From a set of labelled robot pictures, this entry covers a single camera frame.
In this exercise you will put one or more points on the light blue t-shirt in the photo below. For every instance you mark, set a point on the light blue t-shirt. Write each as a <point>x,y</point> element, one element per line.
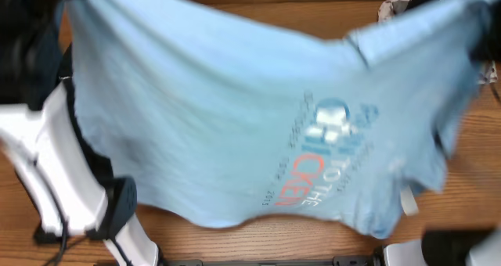
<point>221,119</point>

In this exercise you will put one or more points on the beige patterned garment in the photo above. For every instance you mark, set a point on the beige patterned garment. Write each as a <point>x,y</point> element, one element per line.
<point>391,8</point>

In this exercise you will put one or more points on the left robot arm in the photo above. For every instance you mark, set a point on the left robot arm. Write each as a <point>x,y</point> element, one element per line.
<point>73,190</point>

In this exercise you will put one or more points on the black t-shirt on left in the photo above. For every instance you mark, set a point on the black t-shirt on left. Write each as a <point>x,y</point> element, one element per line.
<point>99,165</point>

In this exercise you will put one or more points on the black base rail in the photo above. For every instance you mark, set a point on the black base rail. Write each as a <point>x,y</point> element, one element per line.
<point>361,260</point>

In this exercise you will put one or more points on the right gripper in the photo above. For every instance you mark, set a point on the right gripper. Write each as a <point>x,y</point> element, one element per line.
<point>488,46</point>

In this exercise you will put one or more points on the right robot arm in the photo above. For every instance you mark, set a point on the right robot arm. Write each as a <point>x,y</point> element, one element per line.
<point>448,247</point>

